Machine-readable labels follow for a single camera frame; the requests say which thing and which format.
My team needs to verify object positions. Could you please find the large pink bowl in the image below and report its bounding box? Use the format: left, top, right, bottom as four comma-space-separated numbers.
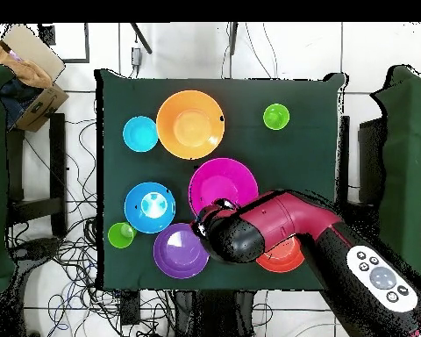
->
188, 157, 260, 217

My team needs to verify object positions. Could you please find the purple bowl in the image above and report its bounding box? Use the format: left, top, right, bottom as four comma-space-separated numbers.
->
153, 222, 211, 281

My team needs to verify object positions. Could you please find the medium blue bowl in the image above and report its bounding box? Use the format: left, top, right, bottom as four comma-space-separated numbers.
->
124, 181, 177, 234

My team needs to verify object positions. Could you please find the large red bowl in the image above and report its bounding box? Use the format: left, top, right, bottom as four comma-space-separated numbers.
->
255, 238, 305, 274

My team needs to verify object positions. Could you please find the large orange bowl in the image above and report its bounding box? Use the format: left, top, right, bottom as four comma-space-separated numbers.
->
155, 90, 226, 161

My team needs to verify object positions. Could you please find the green cup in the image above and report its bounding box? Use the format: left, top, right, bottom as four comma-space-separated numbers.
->
107, 221, 139, 250
262, 103, 291, 132

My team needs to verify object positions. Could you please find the small light blue bowl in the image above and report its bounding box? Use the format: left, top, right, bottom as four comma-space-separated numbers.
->
122, 116, 160, 154

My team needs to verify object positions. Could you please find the dark green table cloth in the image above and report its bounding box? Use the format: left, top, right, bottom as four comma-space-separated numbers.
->
94, 68, 348, 292

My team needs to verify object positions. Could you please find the black side furniture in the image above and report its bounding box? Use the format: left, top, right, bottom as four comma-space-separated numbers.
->
357, 117, 387, 204

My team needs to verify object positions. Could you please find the black tripod leg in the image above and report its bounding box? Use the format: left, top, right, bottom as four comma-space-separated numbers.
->
229, 22, 239, 55
129, 22, 153, 55

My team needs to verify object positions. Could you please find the cardboard box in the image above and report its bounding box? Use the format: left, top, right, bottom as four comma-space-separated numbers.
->
0, 23, 70, 133

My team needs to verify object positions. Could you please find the brown cloth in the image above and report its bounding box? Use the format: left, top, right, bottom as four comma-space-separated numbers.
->
0, 34, 54, 89

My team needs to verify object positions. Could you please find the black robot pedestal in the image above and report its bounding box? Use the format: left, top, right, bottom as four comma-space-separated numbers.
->
173, 290, 257, 337

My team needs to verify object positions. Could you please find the black stool frame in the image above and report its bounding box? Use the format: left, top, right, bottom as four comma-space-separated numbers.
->
6, 112, 68, 240

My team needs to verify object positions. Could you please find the black square frame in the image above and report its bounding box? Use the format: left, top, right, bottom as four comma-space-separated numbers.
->
38, 22, 90, 64

